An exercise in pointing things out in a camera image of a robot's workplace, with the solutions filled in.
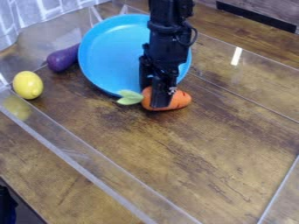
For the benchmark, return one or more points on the blue round tray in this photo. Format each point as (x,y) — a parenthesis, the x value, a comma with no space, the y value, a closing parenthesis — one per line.
(109,51)

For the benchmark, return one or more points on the clear acrylic enclosure wall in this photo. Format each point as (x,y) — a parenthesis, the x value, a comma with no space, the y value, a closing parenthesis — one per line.
(95,163)

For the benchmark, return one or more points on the orange toy carrot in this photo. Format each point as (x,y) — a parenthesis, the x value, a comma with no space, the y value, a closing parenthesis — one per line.
(180,100)

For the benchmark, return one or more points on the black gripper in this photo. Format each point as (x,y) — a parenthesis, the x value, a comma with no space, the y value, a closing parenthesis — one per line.
(165,51)

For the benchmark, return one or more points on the yellow toy lemon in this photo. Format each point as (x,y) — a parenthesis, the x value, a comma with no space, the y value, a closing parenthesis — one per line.
(28,85)

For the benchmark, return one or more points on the purple toy eggplant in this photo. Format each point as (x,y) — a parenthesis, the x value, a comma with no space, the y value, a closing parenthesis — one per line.
(61,59)

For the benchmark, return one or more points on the black strip on wood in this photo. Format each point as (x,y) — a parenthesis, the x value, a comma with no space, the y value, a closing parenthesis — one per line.
(282,25)

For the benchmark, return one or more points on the white grid curtain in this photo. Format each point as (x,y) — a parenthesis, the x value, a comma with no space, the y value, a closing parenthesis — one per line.
(21,13)

